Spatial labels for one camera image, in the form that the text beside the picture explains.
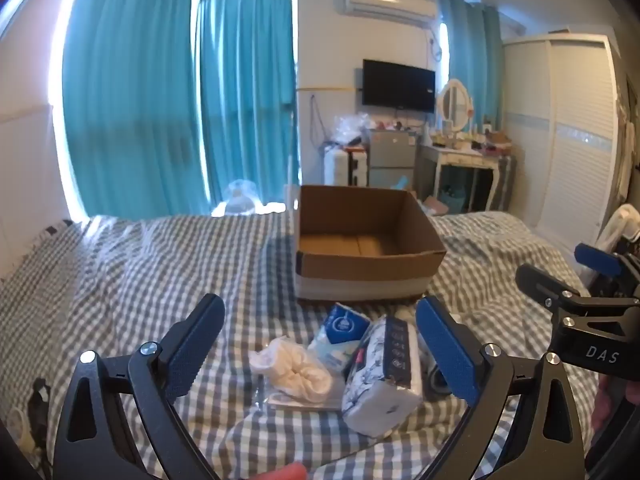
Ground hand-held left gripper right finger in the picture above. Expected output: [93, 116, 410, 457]
[415, 296, 586, 480]

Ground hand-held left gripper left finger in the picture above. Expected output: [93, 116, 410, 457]
[52, 294, 225, 480]

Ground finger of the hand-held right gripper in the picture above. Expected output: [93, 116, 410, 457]
[515, 263, 568, 312]
[574, 243, 623, 277]

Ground floral tissue pack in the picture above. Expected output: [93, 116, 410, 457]
[341, 314, 425, 436]

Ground bagged cream cloth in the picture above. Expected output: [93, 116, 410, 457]
[248, 337, 333, 403]

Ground blue tissue packet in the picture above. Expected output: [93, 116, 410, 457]
[306, 302, 373, 376]

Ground cardboard box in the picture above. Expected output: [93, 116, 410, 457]
[294, 185, 447, 303]

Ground person's right hand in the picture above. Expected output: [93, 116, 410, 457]
[592, 375, 640, 441]

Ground white hanging clothes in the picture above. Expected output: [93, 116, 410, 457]
[596, 201, 640, 252]

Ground checkered bed blanket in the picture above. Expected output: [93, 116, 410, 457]
[0, 210, 603, 480]

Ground white slatted wardrobe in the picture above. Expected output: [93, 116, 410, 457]
[501, 34, 628, 242]

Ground red rounded object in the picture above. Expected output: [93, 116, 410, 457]
[259, 463, 309, 480]

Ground white dressing table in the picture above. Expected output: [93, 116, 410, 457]
[419, 132, 517, 212]

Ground black object on bed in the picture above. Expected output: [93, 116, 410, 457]
[24, 381, 55, 457]

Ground clear plastic water bottle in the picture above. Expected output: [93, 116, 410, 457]
[211, 179, 267, 217]

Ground grey mini fridge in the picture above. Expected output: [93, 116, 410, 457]
[368, 128, 419, 189]

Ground white oval mirror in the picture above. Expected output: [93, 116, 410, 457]
[436, 78, 474, 134]

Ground white suitcase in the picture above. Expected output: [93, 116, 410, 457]
[323, 148, 370, 186]

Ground narrow teal curtain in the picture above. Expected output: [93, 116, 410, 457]
[437, 0, 503, 132]

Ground clear plastic bag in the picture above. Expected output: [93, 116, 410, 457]
[331, 114, 374, 149]

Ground wide teal curtain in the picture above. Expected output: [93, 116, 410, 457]
[61, 0, 197, 220]

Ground white air conditioner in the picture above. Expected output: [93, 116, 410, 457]
[342, 0, 437, 29]

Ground black wall television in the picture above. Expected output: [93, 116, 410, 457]
[362, 58, 436, 114]

